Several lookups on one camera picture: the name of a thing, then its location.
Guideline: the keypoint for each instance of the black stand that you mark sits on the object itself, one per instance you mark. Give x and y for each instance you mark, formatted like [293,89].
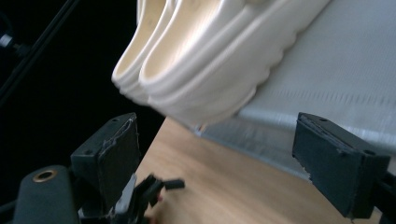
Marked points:
[34,49]

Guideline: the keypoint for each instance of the cream clog shoe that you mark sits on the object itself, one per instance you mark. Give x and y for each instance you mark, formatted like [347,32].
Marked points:
[146,37]
[218,71]

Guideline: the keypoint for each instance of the metal two-tier shoe rack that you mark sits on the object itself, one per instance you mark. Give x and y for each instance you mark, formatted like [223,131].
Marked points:
[327,81]

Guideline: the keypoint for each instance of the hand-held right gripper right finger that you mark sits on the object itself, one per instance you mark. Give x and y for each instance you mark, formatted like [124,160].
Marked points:
[336,168]

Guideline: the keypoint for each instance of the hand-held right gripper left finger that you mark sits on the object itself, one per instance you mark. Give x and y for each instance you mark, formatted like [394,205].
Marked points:
[115,155]

